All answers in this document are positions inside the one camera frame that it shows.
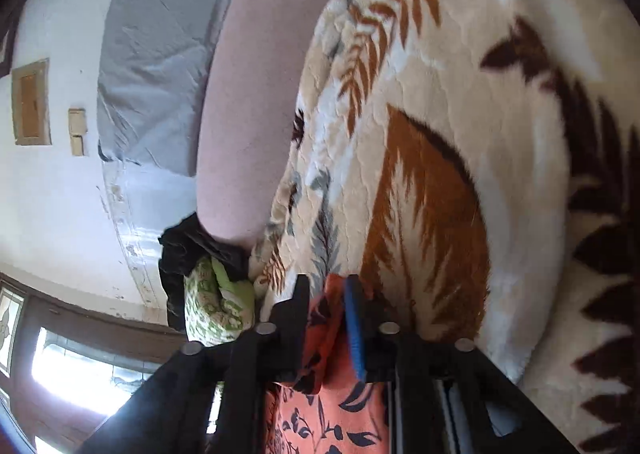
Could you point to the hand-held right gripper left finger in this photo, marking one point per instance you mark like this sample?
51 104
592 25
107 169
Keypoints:
292 334

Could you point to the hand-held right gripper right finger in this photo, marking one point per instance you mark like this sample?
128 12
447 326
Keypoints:
356 329

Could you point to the orange floral cloth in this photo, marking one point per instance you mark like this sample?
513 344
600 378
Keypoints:
345 414

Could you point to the green white patterned cloth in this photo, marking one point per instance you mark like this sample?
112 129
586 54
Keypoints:
210 304

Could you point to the black cloth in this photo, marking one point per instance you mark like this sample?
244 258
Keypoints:
180 249

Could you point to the wooden framed glass window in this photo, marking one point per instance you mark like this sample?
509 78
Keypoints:
75 369

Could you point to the pink bolster pillow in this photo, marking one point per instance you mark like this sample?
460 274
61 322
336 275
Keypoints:
250 108

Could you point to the leaf print fleece blanket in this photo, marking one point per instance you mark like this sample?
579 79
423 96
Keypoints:
450 83

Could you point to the grey pillow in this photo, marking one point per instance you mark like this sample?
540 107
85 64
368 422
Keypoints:
160 58

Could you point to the beige wall switch plate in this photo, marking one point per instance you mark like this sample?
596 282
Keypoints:
77 131

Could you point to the wooden framed wall niche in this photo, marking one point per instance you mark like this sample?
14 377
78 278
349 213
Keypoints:
30 103

